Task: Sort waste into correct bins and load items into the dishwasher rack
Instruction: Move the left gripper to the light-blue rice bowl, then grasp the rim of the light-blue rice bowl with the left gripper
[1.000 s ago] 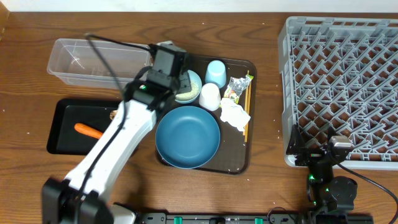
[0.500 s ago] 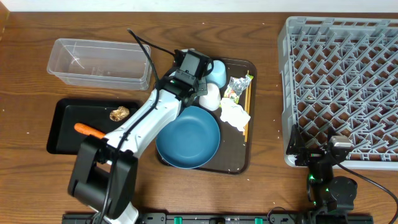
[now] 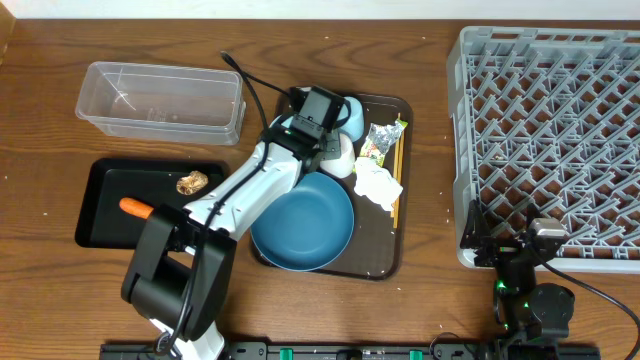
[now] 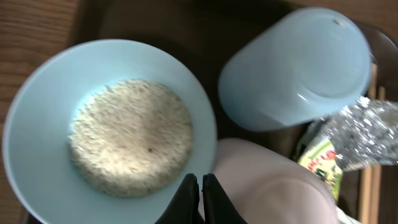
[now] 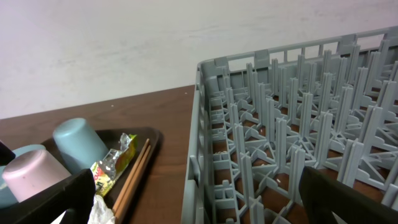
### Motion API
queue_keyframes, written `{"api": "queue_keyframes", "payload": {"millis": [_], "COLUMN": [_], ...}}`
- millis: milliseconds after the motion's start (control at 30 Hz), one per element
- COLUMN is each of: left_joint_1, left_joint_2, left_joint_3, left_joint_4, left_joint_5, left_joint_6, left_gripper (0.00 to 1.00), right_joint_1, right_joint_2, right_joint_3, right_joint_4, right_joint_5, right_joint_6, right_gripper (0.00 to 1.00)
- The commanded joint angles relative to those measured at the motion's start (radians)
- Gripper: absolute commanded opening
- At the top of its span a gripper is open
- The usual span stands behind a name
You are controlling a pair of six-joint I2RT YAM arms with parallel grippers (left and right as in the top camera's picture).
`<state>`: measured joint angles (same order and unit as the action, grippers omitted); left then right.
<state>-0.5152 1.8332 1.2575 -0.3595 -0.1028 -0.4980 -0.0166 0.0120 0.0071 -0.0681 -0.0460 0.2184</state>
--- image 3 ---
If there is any clear plastic bin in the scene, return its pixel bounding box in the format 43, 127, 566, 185
75, 62, 246, 145

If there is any orange carrot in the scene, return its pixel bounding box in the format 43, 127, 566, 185
119, 197, 154, 220

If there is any silver green snack wrapper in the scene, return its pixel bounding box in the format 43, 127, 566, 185
359, 119, 408, 167

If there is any dark brown serving tray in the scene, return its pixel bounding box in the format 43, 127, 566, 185
248, 85, 415, 281

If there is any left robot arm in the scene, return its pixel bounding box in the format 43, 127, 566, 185
121, 113, 344, 359

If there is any crumpled white paper napkin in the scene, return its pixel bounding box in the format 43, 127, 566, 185
354, 157, 403, 212

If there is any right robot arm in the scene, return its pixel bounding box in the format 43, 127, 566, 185
460, 200, 575, 359

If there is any black waste tray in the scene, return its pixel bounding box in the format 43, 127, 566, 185
75, 158, 227, 249

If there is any grey plastic dishwasher rack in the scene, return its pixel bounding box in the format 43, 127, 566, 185
446, 26, 639, 274

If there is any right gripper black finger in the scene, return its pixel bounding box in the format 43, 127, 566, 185
525, 203, 543, 240
459, 200, 491, 249

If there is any light blue plastic cup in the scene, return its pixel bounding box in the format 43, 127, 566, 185
336, 97, 364, 142

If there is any light blue small bowl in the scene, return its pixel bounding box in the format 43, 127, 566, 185
266, 112, 295, 141

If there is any brown food scrap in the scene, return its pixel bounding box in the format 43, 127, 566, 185
176, 171, 209, 196

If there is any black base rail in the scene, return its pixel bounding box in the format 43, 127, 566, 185
98, 341, 601, 360

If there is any large dark blue bowl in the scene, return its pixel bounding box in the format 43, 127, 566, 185
251, 172, 354, 272

